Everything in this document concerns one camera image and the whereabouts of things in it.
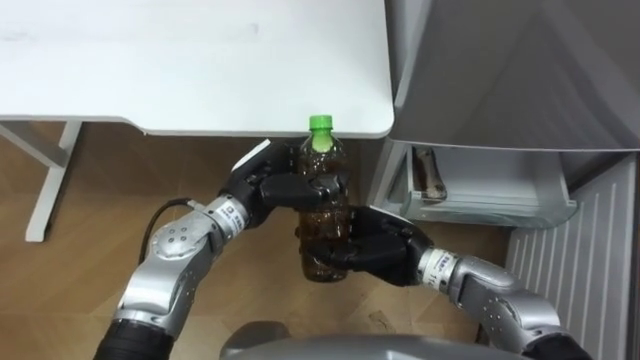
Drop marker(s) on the brown tea bottle green cap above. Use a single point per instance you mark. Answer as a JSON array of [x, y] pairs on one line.
[[322, 227]]

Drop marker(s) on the clear plastic fridge drawer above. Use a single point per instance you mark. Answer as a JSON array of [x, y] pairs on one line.
[[500, 200]]

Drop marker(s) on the white desk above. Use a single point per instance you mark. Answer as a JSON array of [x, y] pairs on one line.
[[175, 60]]

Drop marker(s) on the grey fridge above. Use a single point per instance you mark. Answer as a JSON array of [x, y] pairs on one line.
[[500, 75]]

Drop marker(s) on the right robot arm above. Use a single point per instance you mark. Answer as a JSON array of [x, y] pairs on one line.
[[500, 300]]

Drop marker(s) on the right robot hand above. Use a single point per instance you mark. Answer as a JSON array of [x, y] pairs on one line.
[[380, 250]]

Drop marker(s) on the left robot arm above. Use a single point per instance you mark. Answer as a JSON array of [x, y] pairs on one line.
[[165, 280]]

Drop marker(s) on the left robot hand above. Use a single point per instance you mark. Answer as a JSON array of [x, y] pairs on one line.
[[280, 190]]

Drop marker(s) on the robot body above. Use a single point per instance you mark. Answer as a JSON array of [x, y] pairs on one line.
[[375, 350]]

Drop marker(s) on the brown oblong item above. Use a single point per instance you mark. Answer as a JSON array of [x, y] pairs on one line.
[[430, 175]]

